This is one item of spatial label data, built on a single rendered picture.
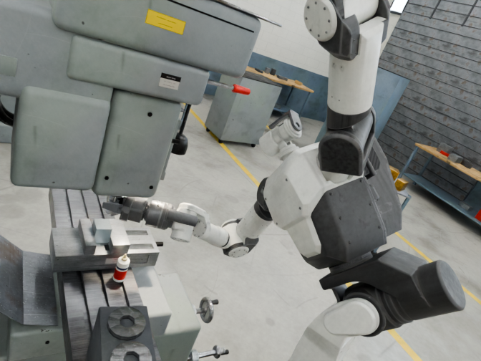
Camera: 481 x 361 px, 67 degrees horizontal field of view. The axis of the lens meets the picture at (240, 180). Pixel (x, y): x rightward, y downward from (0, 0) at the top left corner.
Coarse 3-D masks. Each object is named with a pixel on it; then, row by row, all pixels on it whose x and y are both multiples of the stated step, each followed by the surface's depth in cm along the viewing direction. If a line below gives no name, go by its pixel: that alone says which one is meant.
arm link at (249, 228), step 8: (248, 216) 129; (256, 216) 125; (224, 224) 138; (240, 224) 133; (248, 224) 129; (256, 224) 127; (264, 224) 127; (240, 232) 132; (248, 232) 130; (256, 232) 130; (248, 240) 132; (256, 240) 134; (240, 248) 132; (248, 248) 134; (232, 256) 135; (240, 256) 137
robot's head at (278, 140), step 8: (280, 128) 101; (264, 136) 104; (272, 136) 103; (280, 136) 101; (288, 136) 100; (264, 144) 104; (272, 144) 102; (280, 144) 102; (288, 144) 104; (264, 152) 105; (272, 152) 104; (280, 152) 102
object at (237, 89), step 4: (208, 80) 96; (212, 80) 97; (212, 84) 97; (216, 84) 98; (220, 84) 98; (224, 84) 99; (228, 88) 100; (232, 88) 100; (236, 88) 100; (240, 88) 101; (244, 88) 102; (248, 88) 104; (236, 92) 102; (240, 92) 102; (244, 92) 102; (248, 92) 103
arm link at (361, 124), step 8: (328, 112) 77; (336, 112) 74; (368, 112) 74; (328, 120) 78; (336, 120) 75; (344, 120) 74; (352, 120) 73; (360, 120) 74; (368, 120) 81; (328, 128) 80; (336, 128) 76; (344, 128) 77; (352, 128) 77; (360, 128) 78; (368, 128) 81; (360, 136) 77
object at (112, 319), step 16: (96, 320) 91; (112, 320) 86; (128, 320) 89; (144, 320) 89; (96, 336) 88; (112, 336) 84; (128, 336) 84; (144, 336) 87; (96, 352) 85; (112, 352) 79; (128, 352) 81; (144, 352) 82
